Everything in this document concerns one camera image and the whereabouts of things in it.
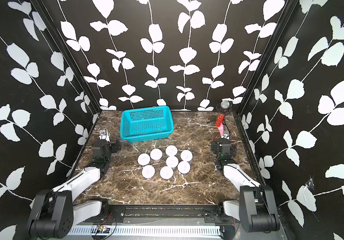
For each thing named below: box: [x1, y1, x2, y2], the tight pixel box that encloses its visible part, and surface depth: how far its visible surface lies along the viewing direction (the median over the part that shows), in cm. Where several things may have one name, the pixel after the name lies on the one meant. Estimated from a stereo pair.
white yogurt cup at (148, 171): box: [142, 165, 156, 179], surface depth 85 cm
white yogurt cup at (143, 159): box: [137, 153, 151, 166], surface depth 89 cm
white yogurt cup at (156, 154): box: [150, 148, 163, 161], surface depth 91 cm
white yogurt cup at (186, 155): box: [180, 149, 193, 162], surface depth 91 cm
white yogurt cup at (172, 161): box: [166, 155, 179, 168], surface depth 88 cm
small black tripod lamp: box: [206, 100, 232, 136], surface depth 92 cm
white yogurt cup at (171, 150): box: [165, 145, 178, 156], surface depth 92 cm
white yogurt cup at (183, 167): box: [177, 161, 191, 174], surface depth 86 cm
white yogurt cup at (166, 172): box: [159, 166, 174, 180], surface depth 84 cm
